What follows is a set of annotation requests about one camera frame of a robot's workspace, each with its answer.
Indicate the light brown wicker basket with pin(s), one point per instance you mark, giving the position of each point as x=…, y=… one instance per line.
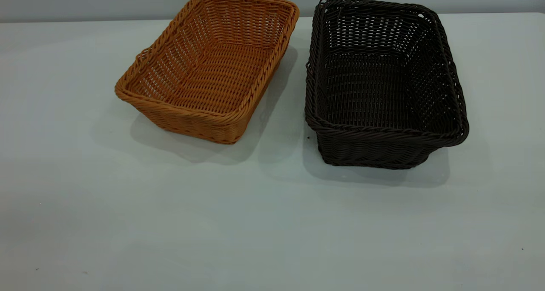
x=221, y=69

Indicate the dark brown wicker basket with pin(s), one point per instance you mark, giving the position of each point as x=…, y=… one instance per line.
x=362, y=91

